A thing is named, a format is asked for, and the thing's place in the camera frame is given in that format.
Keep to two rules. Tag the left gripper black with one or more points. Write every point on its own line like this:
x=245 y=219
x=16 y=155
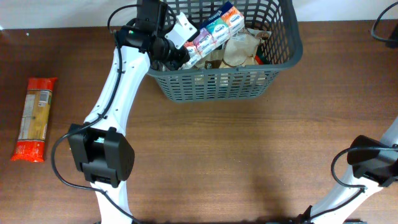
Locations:
x=176 y=61

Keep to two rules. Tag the multicolour tissue pack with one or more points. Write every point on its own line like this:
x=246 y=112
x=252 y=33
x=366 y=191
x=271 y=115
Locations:
x=214 y=32

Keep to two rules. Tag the beige rice bag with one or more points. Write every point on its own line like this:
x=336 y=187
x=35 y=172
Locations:
x=241 y=49

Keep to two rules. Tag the green cocoa bag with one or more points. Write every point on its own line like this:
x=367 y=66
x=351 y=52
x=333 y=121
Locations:
x=261 y=59

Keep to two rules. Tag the orange spaghetti packet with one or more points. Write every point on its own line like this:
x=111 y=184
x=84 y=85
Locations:
x=30 y=145

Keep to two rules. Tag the beige snack bag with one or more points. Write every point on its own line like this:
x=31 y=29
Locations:
x=211 y=59

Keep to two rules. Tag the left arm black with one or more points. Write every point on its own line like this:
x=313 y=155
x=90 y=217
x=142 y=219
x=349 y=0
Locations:
x=99 y=146

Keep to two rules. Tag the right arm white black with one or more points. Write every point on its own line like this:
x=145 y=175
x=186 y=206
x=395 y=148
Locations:
x=360 y=171

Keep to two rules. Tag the grey plastic basket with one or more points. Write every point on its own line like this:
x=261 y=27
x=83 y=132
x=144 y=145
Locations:
x=282 y=50

